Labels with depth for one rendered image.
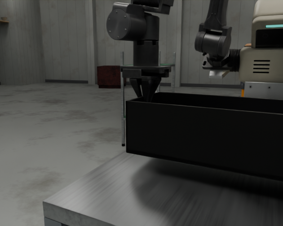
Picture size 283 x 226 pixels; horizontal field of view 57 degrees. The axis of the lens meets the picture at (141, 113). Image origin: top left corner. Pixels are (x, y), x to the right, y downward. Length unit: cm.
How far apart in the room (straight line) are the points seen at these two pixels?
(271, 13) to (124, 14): 58
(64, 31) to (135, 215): 1105
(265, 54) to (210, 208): 67
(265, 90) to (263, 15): 25
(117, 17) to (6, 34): 1062
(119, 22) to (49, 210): 36
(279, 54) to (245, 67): 11
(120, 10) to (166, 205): 36
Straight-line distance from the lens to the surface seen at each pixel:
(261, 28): 97
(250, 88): 101
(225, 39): 93
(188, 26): 962
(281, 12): 98
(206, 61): 107
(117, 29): 52
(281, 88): 100
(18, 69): 1082
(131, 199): 47
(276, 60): 101
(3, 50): 1122
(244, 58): 102
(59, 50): 1149
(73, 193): 50
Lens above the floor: 104
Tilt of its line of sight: 12 degrees down
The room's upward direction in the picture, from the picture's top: straight up
